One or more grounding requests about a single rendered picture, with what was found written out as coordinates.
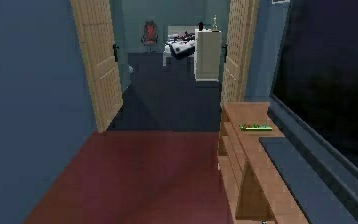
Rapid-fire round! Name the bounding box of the cream tall cupboard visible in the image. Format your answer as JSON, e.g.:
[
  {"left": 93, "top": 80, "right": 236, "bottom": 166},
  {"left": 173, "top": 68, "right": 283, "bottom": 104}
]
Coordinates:
[{"left": 193, "top": 28, "right": 222, "bottom": 83}]

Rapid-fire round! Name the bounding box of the white bed with dark items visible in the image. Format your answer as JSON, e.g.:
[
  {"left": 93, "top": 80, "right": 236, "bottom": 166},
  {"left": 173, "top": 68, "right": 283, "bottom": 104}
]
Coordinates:
[{"left": 163, "top": 26, "right": 197, "bottom": 66}]

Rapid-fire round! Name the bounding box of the green flat remote control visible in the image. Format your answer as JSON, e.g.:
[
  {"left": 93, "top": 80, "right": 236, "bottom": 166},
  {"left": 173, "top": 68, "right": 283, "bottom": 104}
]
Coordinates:
[{"left": 238, "top": 123, "right": 274, "bottom": 132}]

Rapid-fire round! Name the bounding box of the tan wooden room door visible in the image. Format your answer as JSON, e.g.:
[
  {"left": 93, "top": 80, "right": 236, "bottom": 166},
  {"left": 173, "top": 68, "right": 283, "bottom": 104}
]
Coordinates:
[
  {"left": 69, "top": 0, "right": 124, "bottom": 134},
  {"left": 220, "top": 0, "right": 261, "bottom": 107}
]

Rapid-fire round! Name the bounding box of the red black office chair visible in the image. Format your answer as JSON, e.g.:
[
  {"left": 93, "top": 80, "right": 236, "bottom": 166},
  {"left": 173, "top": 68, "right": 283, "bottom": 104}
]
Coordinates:
[{"left": 140, "top": 20, "right": 160, "bottom": 54}]

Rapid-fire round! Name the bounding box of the brown wooden desk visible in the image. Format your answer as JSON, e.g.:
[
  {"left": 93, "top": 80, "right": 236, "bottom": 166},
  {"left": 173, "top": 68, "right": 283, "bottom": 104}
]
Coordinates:
[{"left": 217, "top": 101, "right": 310, "bottom": 224}]

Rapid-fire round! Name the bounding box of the pale statuette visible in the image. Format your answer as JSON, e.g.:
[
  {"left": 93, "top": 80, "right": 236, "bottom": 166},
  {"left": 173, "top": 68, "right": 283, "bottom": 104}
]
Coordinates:
[{"left": 211, "top": 14, "right": 220, "bottom": 33}]

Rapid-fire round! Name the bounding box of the blue grey mat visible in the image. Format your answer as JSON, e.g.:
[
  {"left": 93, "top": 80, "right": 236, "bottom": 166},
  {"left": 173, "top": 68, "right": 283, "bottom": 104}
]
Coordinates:
[{"left": 258, "top": 136, "right": 358, "bottom": 224}]

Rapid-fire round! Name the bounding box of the dark window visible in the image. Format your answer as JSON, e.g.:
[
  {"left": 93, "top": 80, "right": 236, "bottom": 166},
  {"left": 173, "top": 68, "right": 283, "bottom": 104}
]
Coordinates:
[{"left": 272, "top": 0, "right": 358, "bottom": 179}]

